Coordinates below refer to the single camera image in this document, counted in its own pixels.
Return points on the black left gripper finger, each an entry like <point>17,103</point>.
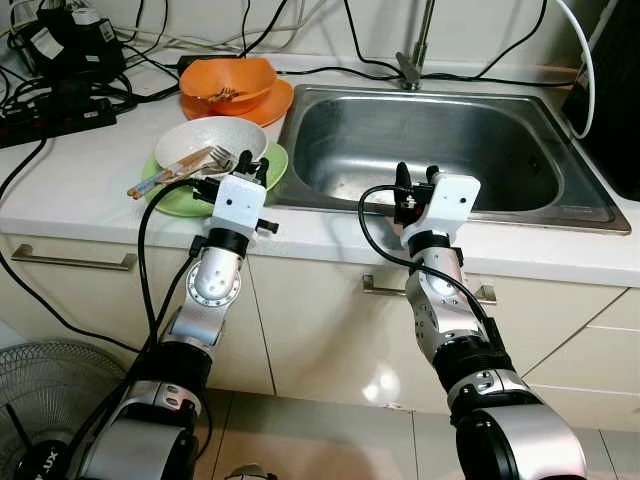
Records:
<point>243,163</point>
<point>264,172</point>

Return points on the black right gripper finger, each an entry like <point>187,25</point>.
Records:
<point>431,177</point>
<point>403,176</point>

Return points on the light green plate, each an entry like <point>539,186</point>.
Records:
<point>175,202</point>

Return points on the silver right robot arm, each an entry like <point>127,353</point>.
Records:
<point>450,310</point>

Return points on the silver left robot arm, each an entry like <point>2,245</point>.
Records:
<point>215,282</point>

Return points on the metal kitchen faucet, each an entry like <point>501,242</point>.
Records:
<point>412,65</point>

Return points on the white kitchen base cabinet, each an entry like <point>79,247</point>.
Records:
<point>320,340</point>

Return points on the stainless steel sink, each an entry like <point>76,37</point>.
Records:
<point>450,150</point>

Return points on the orange plate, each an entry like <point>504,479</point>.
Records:
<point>275,108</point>

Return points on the brownish metal fork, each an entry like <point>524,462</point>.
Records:
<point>225,95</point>

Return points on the orange bowl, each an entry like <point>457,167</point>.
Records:
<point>245,80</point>

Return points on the black power strip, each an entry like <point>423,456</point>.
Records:
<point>60,120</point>

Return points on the black slatted appliance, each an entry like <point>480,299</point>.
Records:
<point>615,120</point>

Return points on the bulky black power adapter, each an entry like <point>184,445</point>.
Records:
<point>75,50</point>

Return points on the grey floor fan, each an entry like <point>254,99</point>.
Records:
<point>50,390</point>

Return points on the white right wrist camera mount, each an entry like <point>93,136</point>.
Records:
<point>450,205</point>

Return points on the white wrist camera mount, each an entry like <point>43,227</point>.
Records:
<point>238,205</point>
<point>450,205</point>

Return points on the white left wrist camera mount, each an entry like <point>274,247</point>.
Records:
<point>238,205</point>

